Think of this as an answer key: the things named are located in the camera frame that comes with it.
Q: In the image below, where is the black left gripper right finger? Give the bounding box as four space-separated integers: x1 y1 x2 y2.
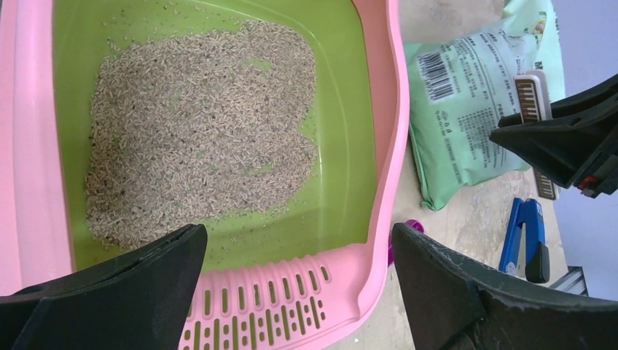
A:
391 223 617 349

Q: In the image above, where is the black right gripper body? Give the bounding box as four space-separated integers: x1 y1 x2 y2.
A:
573 153 617 198

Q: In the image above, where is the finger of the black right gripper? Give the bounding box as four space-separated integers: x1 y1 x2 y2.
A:
489 76 617 188

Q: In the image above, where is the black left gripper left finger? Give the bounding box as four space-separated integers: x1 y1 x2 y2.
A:
1 225 208 349

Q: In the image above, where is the purple plastic scoop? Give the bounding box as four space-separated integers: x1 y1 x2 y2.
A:
387 219 425 268

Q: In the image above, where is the green litter bag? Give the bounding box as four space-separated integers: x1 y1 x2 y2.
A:
404 1 566 211

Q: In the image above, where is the pink green litter box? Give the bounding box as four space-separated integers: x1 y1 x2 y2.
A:
1 1 409 349

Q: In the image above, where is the beige litter in box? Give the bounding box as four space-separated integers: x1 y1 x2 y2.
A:
85 20 318 249

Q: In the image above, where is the blue black stapler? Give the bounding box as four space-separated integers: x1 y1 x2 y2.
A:
498 198 550 284

